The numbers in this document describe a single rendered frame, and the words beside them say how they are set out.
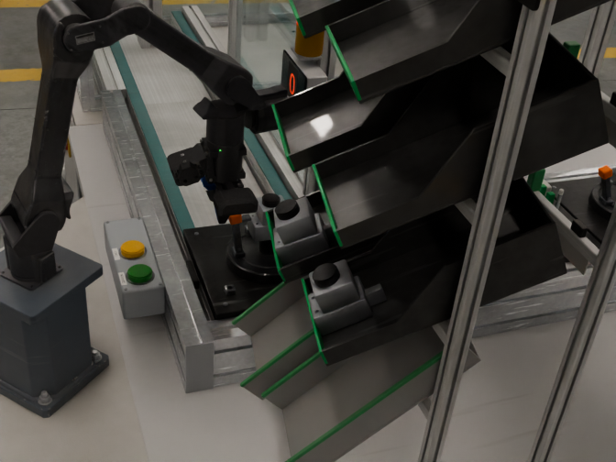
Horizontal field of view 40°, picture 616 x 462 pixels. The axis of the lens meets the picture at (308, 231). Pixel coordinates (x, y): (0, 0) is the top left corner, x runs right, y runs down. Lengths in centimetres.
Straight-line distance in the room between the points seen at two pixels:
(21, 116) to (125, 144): 226
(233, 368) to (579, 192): 83
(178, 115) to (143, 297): 70
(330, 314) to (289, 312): 28
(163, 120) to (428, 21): 121
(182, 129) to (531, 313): 88
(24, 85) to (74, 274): 310
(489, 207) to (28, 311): 67
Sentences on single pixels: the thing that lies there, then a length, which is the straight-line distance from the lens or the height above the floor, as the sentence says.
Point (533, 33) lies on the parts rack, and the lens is 74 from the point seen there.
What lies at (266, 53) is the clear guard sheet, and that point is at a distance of 184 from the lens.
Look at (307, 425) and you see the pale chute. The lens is 112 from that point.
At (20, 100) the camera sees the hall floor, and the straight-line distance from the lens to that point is 419.
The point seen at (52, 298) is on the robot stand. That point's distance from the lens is 124.
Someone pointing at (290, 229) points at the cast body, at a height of 125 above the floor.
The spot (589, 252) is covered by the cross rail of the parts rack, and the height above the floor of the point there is 131.
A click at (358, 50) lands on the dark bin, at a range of 84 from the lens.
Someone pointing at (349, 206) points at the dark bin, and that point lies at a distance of 89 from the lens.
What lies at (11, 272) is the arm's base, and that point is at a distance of 128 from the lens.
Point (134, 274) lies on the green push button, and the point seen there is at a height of 97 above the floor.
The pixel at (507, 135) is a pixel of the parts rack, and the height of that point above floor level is 149.
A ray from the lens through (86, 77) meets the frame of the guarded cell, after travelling 212.
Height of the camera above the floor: 184
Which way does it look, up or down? 35 degrees down
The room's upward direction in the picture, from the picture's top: 5 degrees clockwise
